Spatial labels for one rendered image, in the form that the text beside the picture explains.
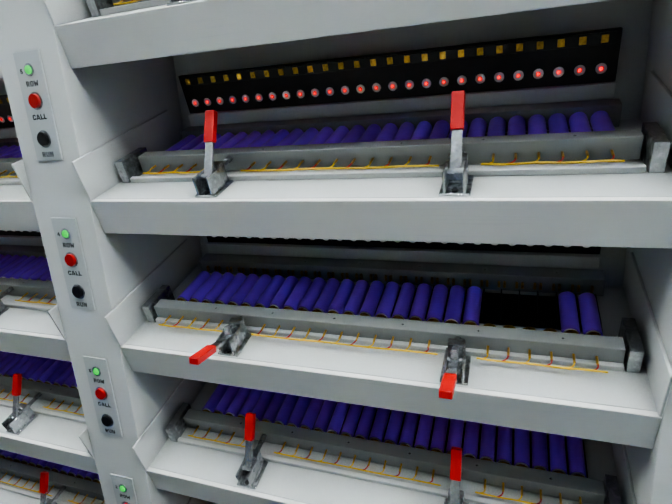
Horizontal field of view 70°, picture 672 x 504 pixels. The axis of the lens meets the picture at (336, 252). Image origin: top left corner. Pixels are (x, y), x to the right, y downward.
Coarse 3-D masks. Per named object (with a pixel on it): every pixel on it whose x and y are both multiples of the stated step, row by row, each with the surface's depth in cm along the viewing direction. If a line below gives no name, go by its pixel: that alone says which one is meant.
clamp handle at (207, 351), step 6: (228, 330) 57; (228, 336) 58; (216, 342) 56; (222, 342) 56; (204, 348) 54; (210, 348) 54; (216, 348) 55; (198, 354) 52; (204, 354) 52; (210, 354) 54; (192, 360) 52; (198, 360) 52; (204, 360) 53
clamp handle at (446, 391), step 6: (450, 354) 48; (456, 354) 48; (450, 360) 49; (456, 360) 49; (450, 366) 47; (456, 366) 47; (450, 372) 46; (456, 372) 46; (444, 378) 45; (450, 378) 45; (456, 378) 45; (444, 384) 44; (450, 384) 44; (444, 390) 43; (450, 390) 43; (444, 396) 43; (450, 396) 42
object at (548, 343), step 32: (192, 320) 64; (224, 320) 62; (256, 320) 60; (288, 320) 58; (320, 320) 57; (352, 320) 56; (384, 320) 55; (416, 320) 54; (416, 352) 52; (544, 352) 49; (576, 352) 48; (608, 352) 47
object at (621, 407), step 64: (192, 256) 76; (320, 256) 69; (384, 256) 65; (448, 256) 62; (512, 256) 59; (576, 256) 57; (128, 320) 64; (640, 320) 49; (256, 384) 58; (320, 384) 54; (384, 384) 51; (512, 384) 48; (576, 384) 46; (640, 384) 45
